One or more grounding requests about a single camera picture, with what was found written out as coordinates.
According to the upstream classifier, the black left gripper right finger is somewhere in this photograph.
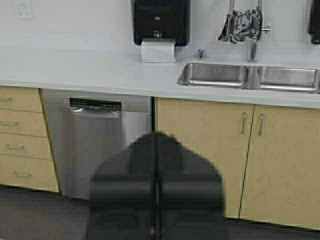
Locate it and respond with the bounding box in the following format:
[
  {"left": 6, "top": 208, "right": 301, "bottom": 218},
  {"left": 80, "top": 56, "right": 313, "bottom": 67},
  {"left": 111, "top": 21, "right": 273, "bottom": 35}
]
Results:
[{"left": 157, "top": 132, "right": 225, "bottom": 240}]

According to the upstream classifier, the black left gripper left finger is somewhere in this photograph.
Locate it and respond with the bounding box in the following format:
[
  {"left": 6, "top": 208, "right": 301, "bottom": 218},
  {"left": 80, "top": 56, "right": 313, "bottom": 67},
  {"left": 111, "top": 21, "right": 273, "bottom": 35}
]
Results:
[{"left": 87, "top": 132, "right": 156, "bottom": 240}]

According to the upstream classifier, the black white patterned cloth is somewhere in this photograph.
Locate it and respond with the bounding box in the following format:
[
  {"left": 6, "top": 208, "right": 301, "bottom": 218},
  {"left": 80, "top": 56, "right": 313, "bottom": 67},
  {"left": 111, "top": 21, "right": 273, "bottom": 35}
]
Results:
[{"left": 218, "top": 8, "right": 263, "bottom": 44}]

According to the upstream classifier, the stainless steel dishwasher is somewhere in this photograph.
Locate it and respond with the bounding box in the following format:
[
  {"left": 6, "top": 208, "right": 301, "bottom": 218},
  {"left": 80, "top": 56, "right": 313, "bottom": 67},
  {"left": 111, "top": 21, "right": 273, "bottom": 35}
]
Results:
[{"left": 42, "top": 89, "right": 152, "bottom": 200}]

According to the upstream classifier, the wooden sink cabinet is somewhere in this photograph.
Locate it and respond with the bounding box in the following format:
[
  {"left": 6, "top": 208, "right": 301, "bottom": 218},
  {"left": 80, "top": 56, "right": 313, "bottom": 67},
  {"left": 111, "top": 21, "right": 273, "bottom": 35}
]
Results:
[{"left": 155, "top": 97, "right": 320, "bottom": 230}]

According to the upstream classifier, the wooden drawer cabinet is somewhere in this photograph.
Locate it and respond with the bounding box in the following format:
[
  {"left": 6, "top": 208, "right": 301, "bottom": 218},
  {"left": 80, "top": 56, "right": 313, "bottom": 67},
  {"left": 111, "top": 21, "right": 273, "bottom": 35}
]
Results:
[{"left": 0, "top": 86, "right": 60, "bottom": 193}]

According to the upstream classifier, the stainless steel double sink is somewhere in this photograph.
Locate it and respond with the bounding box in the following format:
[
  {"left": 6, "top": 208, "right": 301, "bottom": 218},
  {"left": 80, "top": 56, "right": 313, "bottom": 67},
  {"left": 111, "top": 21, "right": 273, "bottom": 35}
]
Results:
[{"left": 177, "top": 63, "right": 320, "bottom": 94}]

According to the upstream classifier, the small chrome air gap cap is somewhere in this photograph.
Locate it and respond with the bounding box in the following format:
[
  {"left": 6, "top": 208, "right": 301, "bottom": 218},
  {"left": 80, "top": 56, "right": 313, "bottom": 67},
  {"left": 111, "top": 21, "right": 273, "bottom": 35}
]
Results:
[{"left": 197, "top": 48, "right": 205, "bottom": 60}]

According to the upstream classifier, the white paper towel sheet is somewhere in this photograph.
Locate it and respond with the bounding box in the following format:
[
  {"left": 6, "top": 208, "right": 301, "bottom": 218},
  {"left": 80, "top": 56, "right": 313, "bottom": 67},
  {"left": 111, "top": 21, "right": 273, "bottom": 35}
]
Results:
[{"left": 140, "top": 39, "right": 176, "bottom": 63}]

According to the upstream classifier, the chrome kitchen faucet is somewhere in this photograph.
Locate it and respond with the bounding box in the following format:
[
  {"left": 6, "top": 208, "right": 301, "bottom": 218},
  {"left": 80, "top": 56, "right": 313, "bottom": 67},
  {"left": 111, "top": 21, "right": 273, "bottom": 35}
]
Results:
[{"left": 224, "top": 0, "right": 271, "bottom": 63}]

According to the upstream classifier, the black paper towel dispenser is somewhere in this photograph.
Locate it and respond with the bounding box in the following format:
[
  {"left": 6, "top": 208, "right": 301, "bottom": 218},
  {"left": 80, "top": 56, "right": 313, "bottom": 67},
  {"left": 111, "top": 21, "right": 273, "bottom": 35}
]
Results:
[{"left": 131, "top": 0, "right": 191, "bottom": 47}]

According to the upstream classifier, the black soap dispenser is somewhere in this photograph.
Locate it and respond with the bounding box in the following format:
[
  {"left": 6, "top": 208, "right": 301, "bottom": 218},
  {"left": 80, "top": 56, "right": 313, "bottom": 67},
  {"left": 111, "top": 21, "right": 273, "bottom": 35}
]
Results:
[{"left": 307, "top": 0, "right": 320, "bottom": 45}]

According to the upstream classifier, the white wall outlet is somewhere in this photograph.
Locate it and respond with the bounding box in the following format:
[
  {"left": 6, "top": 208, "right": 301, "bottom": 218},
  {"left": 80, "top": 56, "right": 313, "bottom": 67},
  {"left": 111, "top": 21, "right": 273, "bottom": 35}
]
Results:
[{"left": 14, "top": 0, "right": 33, "bottom": 20}]

